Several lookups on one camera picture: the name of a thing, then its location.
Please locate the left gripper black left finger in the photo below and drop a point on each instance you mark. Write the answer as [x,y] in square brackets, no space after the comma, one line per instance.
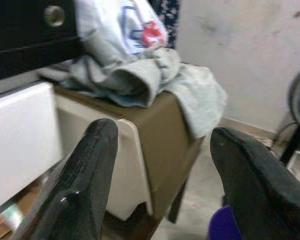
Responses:
[80,190]

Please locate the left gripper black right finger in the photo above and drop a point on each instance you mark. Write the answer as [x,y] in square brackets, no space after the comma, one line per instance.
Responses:
[265,195]

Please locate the purple object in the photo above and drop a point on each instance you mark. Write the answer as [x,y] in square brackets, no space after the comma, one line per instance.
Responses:
[222,225]

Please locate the white drawer front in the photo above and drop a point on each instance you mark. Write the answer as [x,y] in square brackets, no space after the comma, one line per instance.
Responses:
[20,137]

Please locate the brown beige cabinet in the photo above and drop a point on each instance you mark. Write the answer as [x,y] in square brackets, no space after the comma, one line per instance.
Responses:
[160,150]

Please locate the light grey towel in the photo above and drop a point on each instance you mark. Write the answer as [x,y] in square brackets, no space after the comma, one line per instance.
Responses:
[200,100]

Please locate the grey printed t-shirt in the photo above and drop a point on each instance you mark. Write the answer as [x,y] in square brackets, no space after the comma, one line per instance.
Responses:
[110,37]

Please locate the black drawer unit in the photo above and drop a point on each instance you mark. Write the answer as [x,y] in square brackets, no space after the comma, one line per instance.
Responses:
[15,37]

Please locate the round silver knob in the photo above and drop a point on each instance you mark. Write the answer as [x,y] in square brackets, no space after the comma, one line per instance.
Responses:
[54,15]

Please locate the dark floral cloth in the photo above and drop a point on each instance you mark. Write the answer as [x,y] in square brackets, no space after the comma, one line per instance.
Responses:
[172,15]

